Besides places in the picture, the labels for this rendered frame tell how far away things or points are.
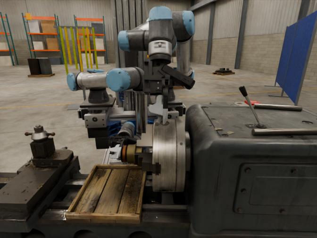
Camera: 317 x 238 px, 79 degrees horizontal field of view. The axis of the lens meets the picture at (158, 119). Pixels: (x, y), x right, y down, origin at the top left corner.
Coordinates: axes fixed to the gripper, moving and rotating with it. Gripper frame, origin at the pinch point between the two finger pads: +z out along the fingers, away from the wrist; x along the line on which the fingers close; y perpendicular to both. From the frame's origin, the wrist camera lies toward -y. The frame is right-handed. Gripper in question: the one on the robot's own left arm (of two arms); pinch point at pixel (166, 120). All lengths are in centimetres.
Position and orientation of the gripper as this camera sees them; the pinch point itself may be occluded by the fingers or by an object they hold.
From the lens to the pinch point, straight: 61.8
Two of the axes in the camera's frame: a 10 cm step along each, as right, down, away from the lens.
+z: -0.1, 10.0, 0.0
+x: -0.3, 0.0, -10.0
